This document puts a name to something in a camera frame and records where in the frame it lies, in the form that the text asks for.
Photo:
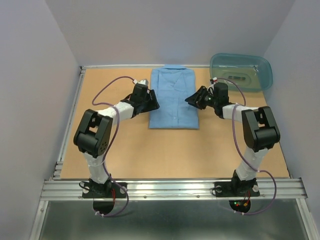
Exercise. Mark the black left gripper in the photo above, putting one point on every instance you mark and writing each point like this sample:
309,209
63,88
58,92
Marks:
153,104

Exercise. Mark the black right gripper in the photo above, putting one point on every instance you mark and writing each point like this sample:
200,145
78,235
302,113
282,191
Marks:
195,100

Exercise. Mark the light blue shirt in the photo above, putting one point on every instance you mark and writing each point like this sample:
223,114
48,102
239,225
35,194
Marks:
172,84

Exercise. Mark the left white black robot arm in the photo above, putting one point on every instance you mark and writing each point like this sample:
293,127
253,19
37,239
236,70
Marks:
93,136

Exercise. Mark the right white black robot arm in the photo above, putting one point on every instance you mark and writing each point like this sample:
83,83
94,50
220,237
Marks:
260,133

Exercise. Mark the teal plastic bin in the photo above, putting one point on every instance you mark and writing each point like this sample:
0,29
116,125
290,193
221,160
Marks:
249,73

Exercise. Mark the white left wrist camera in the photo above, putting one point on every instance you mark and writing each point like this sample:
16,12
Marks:
143,82

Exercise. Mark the aluminium front rail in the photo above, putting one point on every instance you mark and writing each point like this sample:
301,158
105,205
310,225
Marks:
166,189

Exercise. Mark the aluminium rail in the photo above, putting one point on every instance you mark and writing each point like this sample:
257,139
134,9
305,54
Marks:
166,189
61,156

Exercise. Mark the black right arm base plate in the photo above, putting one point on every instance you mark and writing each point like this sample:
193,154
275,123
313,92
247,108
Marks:
228,189

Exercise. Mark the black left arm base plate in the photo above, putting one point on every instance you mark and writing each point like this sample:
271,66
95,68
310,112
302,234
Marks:
93,190

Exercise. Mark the aluminium left side rail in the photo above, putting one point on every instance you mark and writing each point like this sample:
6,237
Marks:
61,156

